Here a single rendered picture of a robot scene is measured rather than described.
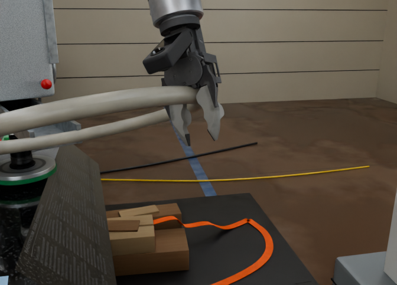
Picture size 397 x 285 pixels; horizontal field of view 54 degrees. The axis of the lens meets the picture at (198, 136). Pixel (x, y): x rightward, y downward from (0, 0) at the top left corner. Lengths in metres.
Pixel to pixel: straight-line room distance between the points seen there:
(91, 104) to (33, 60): 0.79
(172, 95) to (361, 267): 0.55
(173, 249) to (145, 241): 0.17
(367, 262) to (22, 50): 1.09
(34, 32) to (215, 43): 5.18
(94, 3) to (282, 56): 3.07
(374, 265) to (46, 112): 0.71
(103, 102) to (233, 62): 5.94
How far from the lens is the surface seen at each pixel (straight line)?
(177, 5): 0.67
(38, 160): 1.51
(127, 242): 2.15
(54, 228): 1.25
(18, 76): 1.31
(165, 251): 2.20
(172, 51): 0.60
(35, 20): 1.32
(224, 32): 6.37
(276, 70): 6.70
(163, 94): 0.58
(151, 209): 2.63
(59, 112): 0.54
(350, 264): 0.92
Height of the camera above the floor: 1.34
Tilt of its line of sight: 17 degrees down
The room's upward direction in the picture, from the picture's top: straight up
